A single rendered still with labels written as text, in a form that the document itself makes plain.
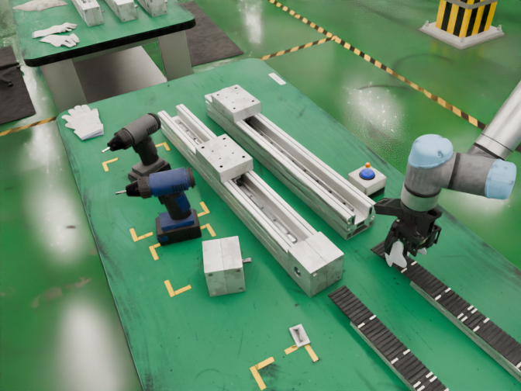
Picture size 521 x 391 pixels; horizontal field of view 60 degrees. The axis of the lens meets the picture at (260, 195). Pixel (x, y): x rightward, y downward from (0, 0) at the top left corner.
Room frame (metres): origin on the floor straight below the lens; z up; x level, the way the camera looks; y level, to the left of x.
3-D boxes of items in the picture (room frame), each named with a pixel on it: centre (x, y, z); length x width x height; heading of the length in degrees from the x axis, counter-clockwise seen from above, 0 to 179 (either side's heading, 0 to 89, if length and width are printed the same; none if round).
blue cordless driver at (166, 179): (0.89, 0.26, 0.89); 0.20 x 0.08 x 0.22; 101
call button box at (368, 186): (1.00, -0.31, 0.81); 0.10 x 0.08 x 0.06; 120
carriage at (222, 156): (1.09, 0.10, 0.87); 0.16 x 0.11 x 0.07; 30
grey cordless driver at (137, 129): (1.12, 0.37, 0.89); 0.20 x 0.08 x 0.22; 137
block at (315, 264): (0.71, -0.13, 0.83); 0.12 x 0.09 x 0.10; 120
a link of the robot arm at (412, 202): (0.70, -0.34, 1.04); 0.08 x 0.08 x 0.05
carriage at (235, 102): (1.40, 0.06, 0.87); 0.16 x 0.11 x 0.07; 30
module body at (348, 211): (1.18, -0.06, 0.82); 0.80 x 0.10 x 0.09; 30
